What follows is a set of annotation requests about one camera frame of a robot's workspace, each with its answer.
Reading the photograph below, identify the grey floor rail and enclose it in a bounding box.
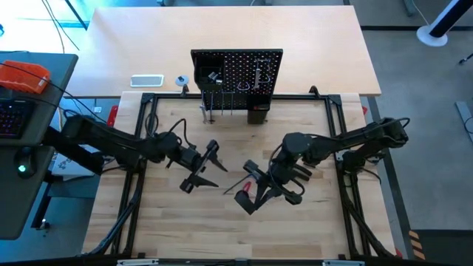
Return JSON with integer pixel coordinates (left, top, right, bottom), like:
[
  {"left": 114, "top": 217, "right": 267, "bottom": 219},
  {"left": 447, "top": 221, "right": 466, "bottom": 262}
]
[{"left": 455, "top": 100, "right": 473, "bottom": 146}]

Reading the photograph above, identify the black computer mouse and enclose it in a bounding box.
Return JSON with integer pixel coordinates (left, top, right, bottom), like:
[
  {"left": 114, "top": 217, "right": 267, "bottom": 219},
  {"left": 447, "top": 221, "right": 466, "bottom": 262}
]
[{"left": 13, "top": 146, "right": 37, "bottom": 180}]

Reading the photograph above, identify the black perforated pegboard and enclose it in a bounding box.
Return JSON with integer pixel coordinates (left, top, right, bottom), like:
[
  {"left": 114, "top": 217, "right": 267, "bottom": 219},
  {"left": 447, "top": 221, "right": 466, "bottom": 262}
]
[{"left": 190, "top": 48, "right": 285, "bottom": 125}]

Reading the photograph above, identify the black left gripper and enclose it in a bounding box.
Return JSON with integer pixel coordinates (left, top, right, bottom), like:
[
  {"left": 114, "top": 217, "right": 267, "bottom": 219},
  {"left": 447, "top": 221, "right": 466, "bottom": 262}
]
[{"left": 173, "top": 139, "right": 229, "bottom": 194}]

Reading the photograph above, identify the large black pegboard bin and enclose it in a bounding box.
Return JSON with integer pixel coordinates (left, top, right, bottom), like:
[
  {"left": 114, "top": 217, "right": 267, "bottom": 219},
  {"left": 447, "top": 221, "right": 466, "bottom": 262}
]
[{"left": 193, "top": 51, "right": 226, "bottom": 92}]

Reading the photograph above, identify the light wooden desk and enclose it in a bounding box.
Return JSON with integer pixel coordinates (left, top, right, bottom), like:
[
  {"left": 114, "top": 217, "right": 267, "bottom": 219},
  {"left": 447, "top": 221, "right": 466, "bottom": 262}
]
[{"left": 65, "top": 4, "right": 383, "bottom": 99}]

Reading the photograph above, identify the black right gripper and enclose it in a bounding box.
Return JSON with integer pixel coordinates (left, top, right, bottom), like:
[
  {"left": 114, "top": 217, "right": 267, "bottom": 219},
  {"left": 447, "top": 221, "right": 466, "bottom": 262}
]
[{"left": 234, "top": 159, "right": 306, "bottom": 216}]

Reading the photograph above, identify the white rectangular device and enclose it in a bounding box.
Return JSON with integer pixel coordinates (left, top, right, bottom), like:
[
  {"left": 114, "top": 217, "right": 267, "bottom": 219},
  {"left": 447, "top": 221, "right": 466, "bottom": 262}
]
[{"left": 129, "top": 73, "right": 165, "bottom": 89}]

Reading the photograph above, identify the silver metal bracket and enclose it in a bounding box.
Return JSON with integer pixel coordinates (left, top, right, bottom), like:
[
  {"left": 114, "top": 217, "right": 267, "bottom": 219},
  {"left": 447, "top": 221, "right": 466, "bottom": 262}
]
[
  {"left": 116, "top": 258, "right": 160, "bottom": 266},
  {"left": 321, "top": 259, "right": 366, "bottom": 266}
]

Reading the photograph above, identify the large wire loop hook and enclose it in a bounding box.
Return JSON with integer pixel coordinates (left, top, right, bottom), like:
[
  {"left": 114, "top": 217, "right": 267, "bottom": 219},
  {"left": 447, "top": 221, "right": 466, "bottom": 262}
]
[{"left": 256, "top": 58, "right": 271, "bottom": 84}]

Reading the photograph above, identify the black white floor stand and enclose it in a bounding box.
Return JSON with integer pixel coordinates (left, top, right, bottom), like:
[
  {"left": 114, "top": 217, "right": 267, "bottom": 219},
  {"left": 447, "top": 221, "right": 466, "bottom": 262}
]
[{"left": 415, "top": 0, "right": 473, "bottom": 48}]

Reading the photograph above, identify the tall black pegboard bin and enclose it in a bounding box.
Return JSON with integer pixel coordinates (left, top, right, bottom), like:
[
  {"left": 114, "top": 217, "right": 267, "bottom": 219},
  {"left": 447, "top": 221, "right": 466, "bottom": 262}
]
[{"left": 246, "top": 95, "right": 271, "bottom": 125}]

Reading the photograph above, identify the black keyboard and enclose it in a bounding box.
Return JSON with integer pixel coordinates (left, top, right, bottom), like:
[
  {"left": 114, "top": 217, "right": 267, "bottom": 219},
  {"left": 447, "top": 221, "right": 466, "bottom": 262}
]
[{"left": 0, "top": 98, "right": 35, "bottom": 140}]

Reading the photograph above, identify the orange case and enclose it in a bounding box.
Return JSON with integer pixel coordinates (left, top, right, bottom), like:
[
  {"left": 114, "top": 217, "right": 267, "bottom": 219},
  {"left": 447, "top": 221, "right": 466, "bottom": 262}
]
[{"left": 0, "top": 60, "right": 52, "bottom": 95}]

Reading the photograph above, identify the grey side desk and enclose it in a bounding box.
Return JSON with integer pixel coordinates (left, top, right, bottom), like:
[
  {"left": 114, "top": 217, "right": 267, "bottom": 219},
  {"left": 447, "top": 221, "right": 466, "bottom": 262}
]
[{"left": 0, "top": 50, "right": 80, "bottom": 241}]

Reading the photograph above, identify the black camera cable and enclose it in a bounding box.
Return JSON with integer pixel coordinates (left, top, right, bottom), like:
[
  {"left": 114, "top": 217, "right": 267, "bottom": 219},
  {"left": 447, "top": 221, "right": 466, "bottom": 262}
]
[
  {"left": 168, "top": 117, "right": 197, "bottom": 149},
  {"left": 266, "top": 143, "right": 307, "bottom": 197}
]

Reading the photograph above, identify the black aluminium table frame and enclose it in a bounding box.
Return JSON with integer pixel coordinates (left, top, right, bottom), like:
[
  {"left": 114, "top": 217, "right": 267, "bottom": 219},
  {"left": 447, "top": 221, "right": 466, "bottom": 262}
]
[{"left": 84, "top": 84, "right": 400, "bottom": 262}]

